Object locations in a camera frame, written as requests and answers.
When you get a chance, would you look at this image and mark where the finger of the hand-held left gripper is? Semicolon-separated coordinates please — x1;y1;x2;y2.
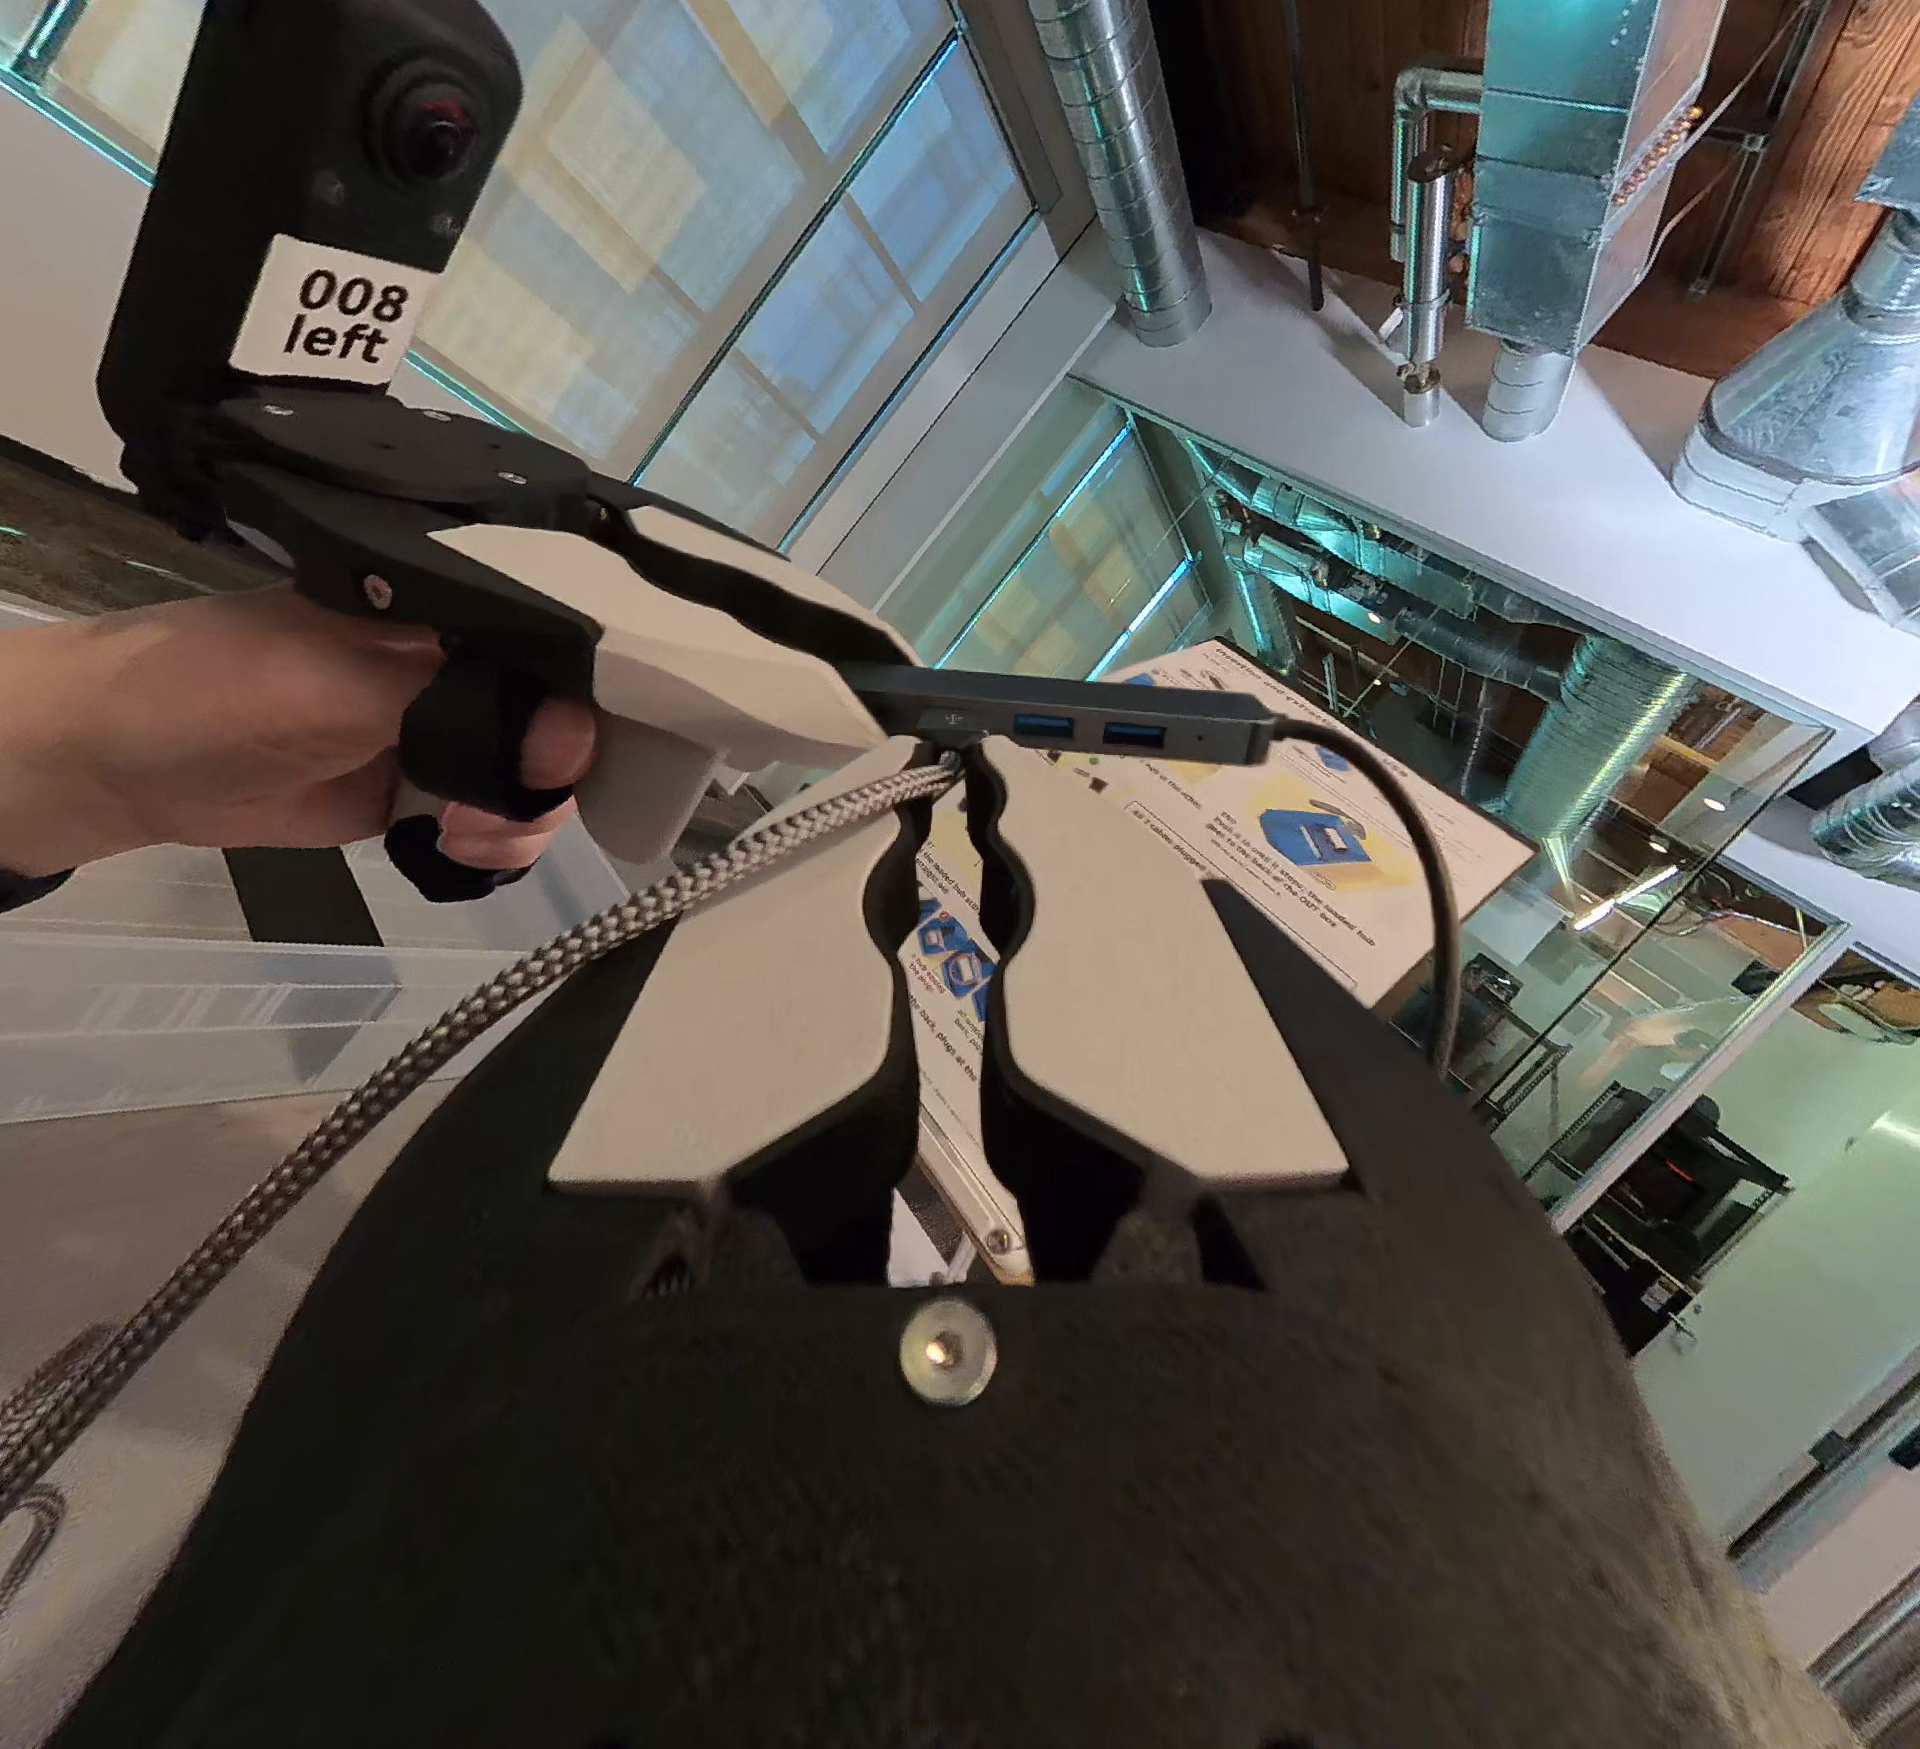
427;523;890;774
592;500;928;674

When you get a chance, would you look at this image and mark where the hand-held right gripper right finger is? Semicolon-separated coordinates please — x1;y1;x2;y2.
963;752;1355;1238

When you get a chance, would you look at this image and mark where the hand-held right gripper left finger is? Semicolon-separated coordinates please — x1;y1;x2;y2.
543;767;919;1238

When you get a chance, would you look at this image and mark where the grey braided usb cable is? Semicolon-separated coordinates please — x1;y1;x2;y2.
0;746;980;1617

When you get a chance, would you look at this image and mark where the person's left hand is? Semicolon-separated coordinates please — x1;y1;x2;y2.
0;594;602;884

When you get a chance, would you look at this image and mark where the printed instruction sheet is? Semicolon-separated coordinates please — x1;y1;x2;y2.
900;640;1542;1249

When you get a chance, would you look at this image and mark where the large window with blinds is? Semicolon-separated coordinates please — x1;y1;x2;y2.
0;0;1051;543

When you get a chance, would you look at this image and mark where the clear plastic bin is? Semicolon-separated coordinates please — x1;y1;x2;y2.
0;789;661;1128

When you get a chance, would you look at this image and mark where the silver vertical pipe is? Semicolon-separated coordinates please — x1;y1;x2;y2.
1387;54;1489;431

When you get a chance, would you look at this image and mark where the black ceiling pipe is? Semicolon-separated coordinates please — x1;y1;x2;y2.
1267;0;1331;310

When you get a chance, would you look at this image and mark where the silver ribbed air duct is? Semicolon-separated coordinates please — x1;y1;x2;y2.
1499;640;1698;852

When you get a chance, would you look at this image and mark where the silver air duct over window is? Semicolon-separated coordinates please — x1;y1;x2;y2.
972;0;1218;348

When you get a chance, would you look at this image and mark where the silver conical air duct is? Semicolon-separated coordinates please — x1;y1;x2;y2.
1669;98;1920;633

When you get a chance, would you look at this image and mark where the rectangular sheet metal duct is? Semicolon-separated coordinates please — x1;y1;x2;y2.
1462;0;1787;360

